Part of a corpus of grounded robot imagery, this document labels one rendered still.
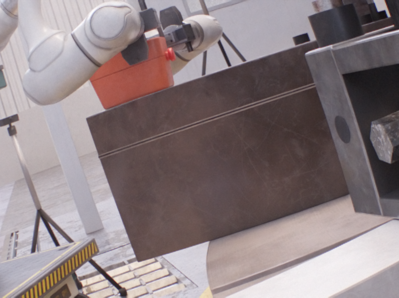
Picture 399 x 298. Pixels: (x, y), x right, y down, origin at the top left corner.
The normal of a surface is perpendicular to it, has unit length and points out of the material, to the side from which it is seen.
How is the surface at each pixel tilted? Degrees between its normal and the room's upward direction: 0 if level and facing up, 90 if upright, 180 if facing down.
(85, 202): 90
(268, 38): 90
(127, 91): 97
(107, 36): 101
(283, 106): 90
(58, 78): 110
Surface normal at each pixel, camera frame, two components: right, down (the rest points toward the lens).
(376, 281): 0.14, -0.29
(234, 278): -0.33, -0.94
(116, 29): 0.19, 0.22
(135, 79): -0.07, 0.24
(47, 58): -0.25, -0.07
